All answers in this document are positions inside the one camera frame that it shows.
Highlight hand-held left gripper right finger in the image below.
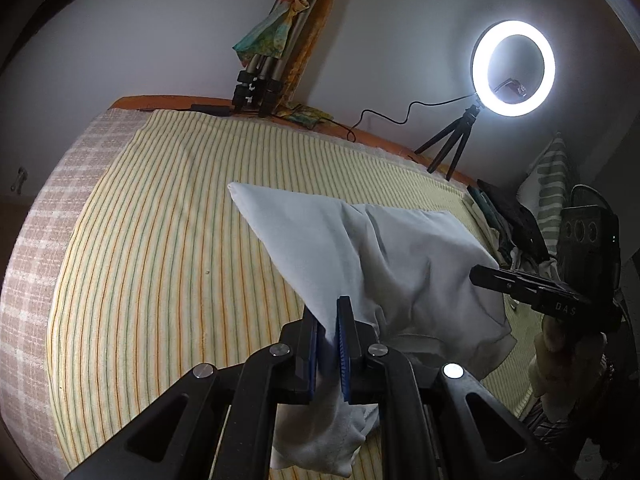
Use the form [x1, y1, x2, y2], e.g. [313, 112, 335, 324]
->
[336, 296, 551, 480]

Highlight folded silver tripod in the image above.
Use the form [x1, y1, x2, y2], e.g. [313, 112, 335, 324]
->
[232, 0, 336, 118]

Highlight black ring light cable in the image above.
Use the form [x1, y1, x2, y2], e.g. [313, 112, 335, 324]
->
[345, 96, 476, 143]

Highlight pile of mixed clothes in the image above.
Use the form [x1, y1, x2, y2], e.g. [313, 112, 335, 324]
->
[467, 185, 526, 271]

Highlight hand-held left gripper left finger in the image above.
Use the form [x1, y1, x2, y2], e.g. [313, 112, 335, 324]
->
[65, 305, 321, 480]

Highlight white ring light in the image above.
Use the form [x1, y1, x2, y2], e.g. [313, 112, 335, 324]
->
[470, 20, 556, 116]

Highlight colourful hanging cloth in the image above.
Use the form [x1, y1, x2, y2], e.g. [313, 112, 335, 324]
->
[232, 0, 326, 63]

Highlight wooden bed frame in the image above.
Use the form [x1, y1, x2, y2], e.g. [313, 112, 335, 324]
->
[109, 94, 481, 188]

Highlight green striped white cloth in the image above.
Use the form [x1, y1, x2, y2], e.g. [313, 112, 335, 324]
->
[517, 132, 573, 256]

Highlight patterned cloth scrap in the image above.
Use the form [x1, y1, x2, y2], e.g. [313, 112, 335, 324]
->
[272, 102, 335, 128]

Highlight white t-shirt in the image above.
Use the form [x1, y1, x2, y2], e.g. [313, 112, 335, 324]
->
[227, 181, 518, 478]

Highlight person's zebra-striped clothing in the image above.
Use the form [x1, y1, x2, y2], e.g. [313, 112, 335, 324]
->
[525, 402, 556, 436]

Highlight wooden plank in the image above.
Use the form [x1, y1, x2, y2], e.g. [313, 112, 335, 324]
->
[280, 0, 351, 116]

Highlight person's right hand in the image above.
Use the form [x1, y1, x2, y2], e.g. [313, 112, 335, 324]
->
[532, 317, 608, 421]

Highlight black cloth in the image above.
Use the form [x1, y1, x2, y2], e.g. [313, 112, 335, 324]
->
[477, 179, 551, 263]

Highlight small black tripod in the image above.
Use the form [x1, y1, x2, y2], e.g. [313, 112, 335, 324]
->
[414, 104, 483, 182]

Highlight yellow striped blanket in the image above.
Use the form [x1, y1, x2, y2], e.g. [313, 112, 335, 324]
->
[47, 109, 538, 480]

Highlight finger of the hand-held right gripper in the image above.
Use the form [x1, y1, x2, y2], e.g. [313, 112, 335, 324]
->
[470, 264, 567, 307]

